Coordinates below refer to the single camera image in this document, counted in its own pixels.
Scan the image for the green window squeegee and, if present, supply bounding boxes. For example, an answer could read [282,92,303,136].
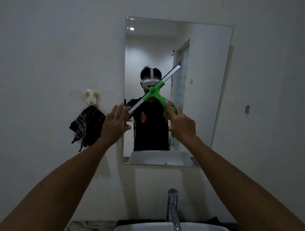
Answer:
[128,65,181,116]

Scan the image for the person's left forearm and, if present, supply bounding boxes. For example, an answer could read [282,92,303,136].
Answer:
[0,138,113,231]

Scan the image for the person's left hand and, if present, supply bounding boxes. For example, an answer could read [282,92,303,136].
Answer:
[101,104,132,146]

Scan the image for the person's right forearm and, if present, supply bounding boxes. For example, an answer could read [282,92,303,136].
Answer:
[185,137,305,231]

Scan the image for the yellow white wall hook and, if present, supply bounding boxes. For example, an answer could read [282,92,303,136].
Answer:
[84,90,100,106]

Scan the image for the dark striped cloth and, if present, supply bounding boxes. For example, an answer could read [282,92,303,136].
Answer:
[69,106,106,152]

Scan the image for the person's right hand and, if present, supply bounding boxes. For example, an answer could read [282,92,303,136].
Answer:
[164,101,199,144]

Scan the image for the chrome faucet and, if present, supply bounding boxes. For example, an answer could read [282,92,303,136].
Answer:
[166,188,183,231]

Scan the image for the frameless wall mirror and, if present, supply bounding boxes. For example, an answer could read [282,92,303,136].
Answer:
[123,16,234,167]

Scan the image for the white sink basin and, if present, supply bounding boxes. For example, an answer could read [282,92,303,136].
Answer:
[114,222,230,231]

